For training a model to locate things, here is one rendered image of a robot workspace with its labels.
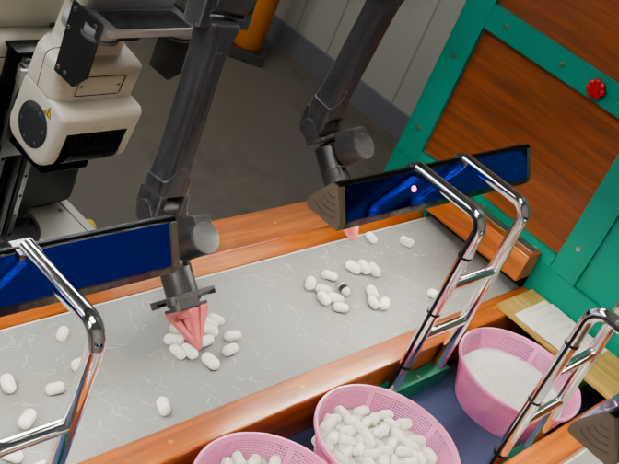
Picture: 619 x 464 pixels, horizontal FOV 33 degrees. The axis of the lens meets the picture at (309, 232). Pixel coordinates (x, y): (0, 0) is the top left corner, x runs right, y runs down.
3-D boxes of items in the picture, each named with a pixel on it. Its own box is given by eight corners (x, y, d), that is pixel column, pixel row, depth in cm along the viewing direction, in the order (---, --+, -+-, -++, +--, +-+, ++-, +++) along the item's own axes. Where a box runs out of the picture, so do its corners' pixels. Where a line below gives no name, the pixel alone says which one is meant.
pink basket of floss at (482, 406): (444, 430, 201) (466, 395, 196) (435, 345, 224) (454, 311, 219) (569, 470, 205) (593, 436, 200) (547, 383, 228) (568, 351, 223)
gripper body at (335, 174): (369, 195, 221) (360, 162, 221) (339, 203, 214) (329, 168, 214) (347, 203, 226) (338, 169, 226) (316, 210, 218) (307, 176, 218)
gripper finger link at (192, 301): (220, 343, 180) (205, 291, 180) (190, 354, 175) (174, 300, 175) (195, 349, 185) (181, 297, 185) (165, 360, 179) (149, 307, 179)
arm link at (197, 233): (172, 197, 186) (134, 201, 180) (215, 181, 178) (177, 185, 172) (186, 263, 185) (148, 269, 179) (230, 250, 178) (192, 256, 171)
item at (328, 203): (304, 204, 175) (320, 168, 172) (498, 162, 221) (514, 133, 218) (336, 233, 172) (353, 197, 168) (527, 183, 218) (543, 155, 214)
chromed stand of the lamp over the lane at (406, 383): (315, 345, 208) (406, 158, 186) (376, 322, 222) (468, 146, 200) (381, 410, 199) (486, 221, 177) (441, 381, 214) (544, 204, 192)
